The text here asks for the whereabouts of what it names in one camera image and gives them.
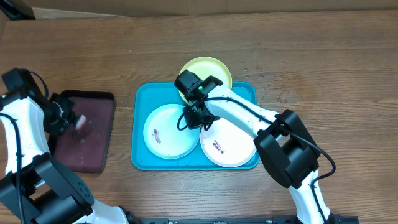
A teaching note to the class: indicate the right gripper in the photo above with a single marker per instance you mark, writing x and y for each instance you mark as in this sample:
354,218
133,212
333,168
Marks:
194,123

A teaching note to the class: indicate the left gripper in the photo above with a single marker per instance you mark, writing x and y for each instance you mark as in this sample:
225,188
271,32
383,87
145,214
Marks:
69,106

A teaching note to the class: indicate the pink and green sponge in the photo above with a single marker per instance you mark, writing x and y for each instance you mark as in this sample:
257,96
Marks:
79,122

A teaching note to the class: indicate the light blue plate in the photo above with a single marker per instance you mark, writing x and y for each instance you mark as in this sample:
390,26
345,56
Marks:
161,134

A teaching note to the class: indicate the yellow-green plate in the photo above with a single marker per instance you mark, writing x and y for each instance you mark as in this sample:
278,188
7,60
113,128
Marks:
203,67

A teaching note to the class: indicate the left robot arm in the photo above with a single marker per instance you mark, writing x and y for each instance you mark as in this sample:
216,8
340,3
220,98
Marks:
37,188

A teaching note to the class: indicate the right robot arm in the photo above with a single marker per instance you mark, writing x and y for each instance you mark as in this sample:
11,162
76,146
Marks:
287,151

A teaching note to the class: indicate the black tray with maroon liquid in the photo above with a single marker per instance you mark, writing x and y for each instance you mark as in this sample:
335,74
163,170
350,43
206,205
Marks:
85,149

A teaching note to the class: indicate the teal plastic tray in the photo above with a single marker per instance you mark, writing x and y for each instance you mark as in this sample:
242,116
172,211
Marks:
149,97

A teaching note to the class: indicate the white plate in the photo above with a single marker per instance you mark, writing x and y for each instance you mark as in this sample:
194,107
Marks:
226,145

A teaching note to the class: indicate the cardboard board at back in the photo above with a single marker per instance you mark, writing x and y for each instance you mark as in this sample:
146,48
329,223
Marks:
204,7

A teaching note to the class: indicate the black object top left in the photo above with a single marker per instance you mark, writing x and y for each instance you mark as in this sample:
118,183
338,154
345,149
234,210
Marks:
14,13

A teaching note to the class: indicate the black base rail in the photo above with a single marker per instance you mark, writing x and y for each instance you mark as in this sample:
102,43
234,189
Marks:
284,219

